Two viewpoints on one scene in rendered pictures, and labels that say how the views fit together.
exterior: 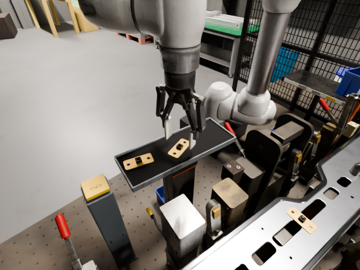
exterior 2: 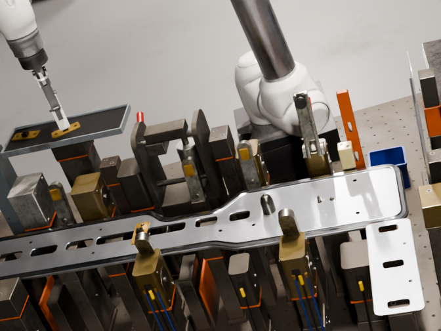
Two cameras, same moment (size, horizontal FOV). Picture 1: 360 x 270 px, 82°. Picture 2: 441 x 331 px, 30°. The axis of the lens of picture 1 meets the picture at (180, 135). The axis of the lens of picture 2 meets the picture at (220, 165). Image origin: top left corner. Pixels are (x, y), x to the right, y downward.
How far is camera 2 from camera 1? 202 cm
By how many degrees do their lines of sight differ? 40
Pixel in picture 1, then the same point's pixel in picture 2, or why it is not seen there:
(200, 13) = (10, 18)
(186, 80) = (26, 62)
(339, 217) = (176, 242)
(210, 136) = (103, 124)
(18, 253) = not seen: outside the picture
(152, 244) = not seen: hidden behind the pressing
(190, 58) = (18, 47)
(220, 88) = (244, 62)
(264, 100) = (277, 90)
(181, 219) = (20, 187)
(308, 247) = (115, 251)
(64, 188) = not seen: hidden behind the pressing
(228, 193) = (82, 184)
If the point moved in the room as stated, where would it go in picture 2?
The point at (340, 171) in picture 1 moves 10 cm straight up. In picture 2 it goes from (256, 205) to (245, 173)
